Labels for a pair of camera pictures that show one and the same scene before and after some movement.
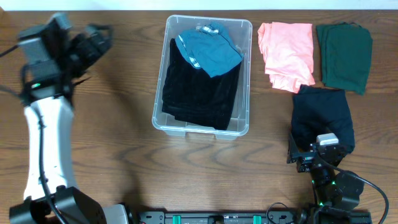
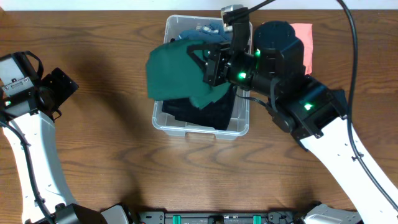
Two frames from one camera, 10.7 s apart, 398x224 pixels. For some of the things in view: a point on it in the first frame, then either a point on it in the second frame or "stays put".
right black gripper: (307, 158) → (221, 70)
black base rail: (253, 217) stays put
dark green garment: (346, 52) → (173, 72)
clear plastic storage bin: (204, 78) stays put
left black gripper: (94, 40) → (58, 86)
